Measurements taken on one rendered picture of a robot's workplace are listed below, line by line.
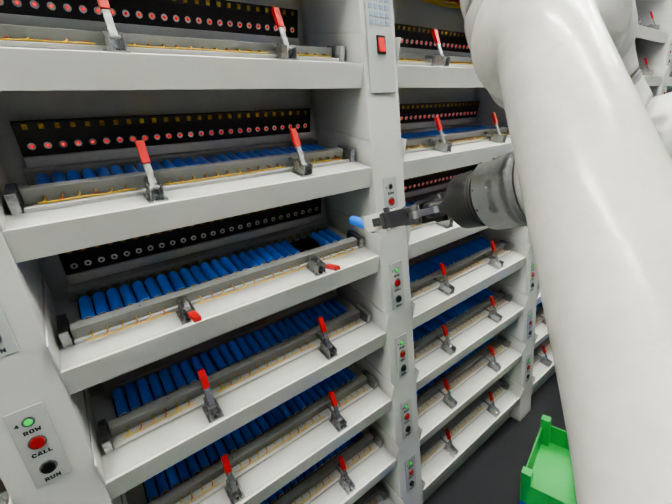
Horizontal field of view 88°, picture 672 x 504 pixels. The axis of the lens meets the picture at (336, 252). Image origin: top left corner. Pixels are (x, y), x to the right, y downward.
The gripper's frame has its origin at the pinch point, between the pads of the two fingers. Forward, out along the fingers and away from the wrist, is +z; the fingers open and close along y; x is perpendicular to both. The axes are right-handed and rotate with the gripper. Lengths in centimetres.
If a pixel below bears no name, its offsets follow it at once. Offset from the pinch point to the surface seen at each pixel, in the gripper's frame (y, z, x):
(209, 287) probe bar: 26.9, 19.5, 3.8
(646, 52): -220, 8, -47
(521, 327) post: -81, 27, 55
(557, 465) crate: -32, -3, 67
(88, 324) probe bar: 45.4, 19.6, 3.6
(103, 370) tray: 45.3, 17.1, 10.6
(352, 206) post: -10.6, 20.7, -4.4
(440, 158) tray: -33.9, 10.6, -10.5
